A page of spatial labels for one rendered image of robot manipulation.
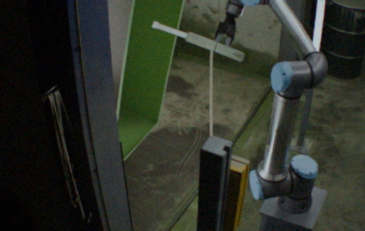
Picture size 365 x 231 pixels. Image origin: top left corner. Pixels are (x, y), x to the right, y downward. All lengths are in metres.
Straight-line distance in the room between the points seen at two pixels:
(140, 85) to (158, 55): 0.30
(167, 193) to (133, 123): 0.54
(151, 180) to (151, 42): 1.03
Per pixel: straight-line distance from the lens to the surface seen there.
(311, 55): 1.79
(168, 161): 3.37
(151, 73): 2.86
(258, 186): 2.03
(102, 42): 1.33
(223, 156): 0.99
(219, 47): 2.19
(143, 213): 3.00
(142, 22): 2.72
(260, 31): 4.21
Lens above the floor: 2.29
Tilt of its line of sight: 36 degrees down
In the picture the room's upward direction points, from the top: straight up
